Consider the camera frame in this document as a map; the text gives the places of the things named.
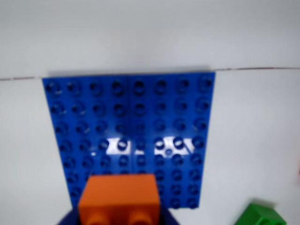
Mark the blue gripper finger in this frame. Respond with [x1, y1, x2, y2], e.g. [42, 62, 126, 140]
[159, 206, 181, 225]
[56, 206, 81, 225]

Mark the green 2x4 block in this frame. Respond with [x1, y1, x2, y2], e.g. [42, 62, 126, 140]
[234, 202, 288, 225]

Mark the blue 8x8 baseplate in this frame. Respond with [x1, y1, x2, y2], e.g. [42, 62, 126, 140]
[42, 72, 216, 209]

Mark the orange 2x2 block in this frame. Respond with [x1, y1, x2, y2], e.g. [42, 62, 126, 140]
[78, 173, 162, 225]

